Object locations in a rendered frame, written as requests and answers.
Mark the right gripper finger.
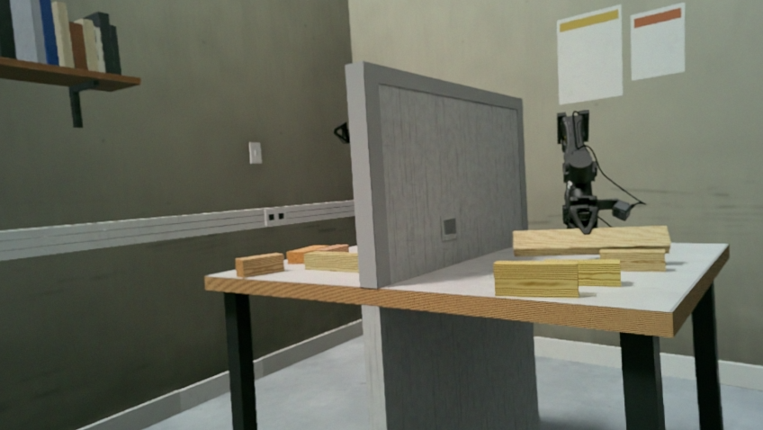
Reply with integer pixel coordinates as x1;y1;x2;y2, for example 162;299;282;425
333;122;348;144

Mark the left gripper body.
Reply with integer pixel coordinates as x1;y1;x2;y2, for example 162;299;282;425
570;187;630;222

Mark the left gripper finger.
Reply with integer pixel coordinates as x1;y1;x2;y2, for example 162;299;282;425
570;206;599;235
570;221;598;229

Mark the grey panel wall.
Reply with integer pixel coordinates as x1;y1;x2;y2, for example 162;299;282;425
346;61;540;430

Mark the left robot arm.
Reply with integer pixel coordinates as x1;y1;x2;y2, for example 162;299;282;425
557;110;632;229

